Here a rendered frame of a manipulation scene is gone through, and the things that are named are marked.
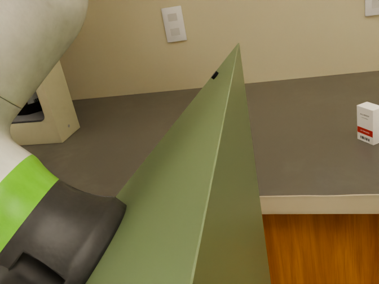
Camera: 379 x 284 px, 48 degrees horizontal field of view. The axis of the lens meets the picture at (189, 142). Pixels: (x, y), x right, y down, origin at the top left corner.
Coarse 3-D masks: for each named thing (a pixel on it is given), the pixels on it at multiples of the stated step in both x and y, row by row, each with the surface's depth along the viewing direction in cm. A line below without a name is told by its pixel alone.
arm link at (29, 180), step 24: (0, 96) 33; (0, 120) 34; (0, 144) 33; (0, 168) 31; (24, 168) 33; (0, 192) 30; (24, 192) 32; (0, 216) 30; (24, 216) 31; (0, 240) 30
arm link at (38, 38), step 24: (0, 0) 30; (24, 0) 30; (48, 0) 32; (72, 0) 33; (0, 24) 30; (24, 24) 31; (48, 24) 32; (72, 24) 35; (0, 48) 31; (24, 48) 32; (48, 48) 34; (0, 72) 31; (24, 72) 33; (48, 72) 36; (24, 96) 35
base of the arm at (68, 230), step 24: (48, 192) 33; (72, 192) 35; (48, 216) 32; (72, 216) 32; (96, 216) 33; (120, 216) 34; (24, 240) 30; (48, 240) 31; (72, 240) 31; (96, 240) 31; (0, 264) 30; (24, 264) 30; (48, 264) 30; (72, 264) 30; (96, 264) 30
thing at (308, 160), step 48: (144, 96) 150; (192, 96) 141; (288, 96) 124; (336, 96) 118; (48, 144) 124; (96, 144) 117; (144, 144) 111; (288, 144) 96; (336, 144) 92; (96, 192) 92; (288, 192) 79; (336, 192) 76
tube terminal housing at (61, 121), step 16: (48, 80) 118; (64, 80) 126; (48, 96) 118; (64, 96) 125; (48, 112) 120; (64, 112) 125; (16, 128) 125; (32, 128) 124; (48, 128) 122; (64, 128) 125; (32, 144) 126
